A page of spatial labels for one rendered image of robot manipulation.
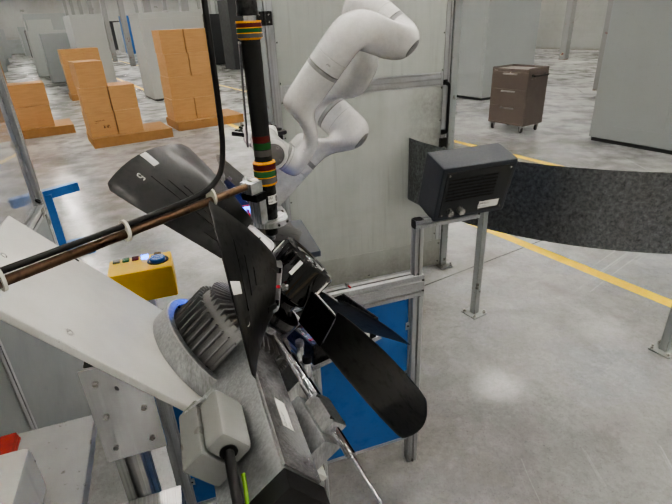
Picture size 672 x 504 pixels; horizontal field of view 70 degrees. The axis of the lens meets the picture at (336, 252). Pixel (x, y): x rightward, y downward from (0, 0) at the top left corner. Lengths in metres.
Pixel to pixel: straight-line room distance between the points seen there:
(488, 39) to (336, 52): 9.42
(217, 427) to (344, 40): 0.91
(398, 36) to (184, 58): 7.85
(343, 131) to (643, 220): 1.61
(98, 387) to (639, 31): 6.88
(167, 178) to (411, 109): 2.30
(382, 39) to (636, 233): 1.77
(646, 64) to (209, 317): 6.64
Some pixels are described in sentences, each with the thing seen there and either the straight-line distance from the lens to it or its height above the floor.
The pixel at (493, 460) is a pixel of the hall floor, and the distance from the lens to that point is 2.21.
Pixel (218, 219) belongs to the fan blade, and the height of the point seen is 1.41.
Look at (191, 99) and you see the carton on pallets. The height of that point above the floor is 0.48.
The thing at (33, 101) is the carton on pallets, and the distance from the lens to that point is 10.09.
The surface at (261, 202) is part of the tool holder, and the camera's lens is 0.93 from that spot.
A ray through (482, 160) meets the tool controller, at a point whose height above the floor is 1.23.
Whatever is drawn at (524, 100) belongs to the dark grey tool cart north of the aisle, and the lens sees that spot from 7.63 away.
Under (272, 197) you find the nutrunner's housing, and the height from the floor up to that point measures 1.33.
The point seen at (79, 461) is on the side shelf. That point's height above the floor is 0.86.
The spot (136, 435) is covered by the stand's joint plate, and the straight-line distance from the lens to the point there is 0.97.
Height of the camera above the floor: 1.63
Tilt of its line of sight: 26 degrees down
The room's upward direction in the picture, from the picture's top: 3 degrees counter-clockwise
